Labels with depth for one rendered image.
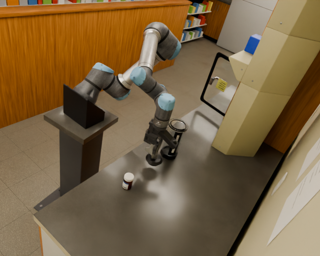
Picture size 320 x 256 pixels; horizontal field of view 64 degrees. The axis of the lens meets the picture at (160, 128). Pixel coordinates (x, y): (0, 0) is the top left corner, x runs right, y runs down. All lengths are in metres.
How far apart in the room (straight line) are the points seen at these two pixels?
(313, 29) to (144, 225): 1.16
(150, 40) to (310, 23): 0.73
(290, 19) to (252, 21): 5.21
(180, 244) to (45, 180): 1.63
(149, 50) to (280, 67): 0.65
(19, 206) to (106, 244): 1.38
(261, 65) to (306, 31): 0.24
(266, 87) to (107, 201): 0.98
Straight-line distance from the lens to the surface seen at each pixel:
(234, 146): 1.66
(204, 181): 1.47
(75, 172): 1.90
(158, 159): 1.37
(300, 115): 1.86
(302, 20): 1.39
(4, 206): 2.44
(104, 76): 1.57
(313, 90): 1.80
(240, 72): 1.47
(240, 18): 6.67
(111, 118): 1.69
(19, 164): 2.72
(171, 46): 1.50
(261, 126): 1.64
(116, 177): 1.34
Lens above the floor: 1.95
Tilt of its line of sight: 37 degrees down
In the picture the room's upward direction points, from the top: 16 degrees clockwise
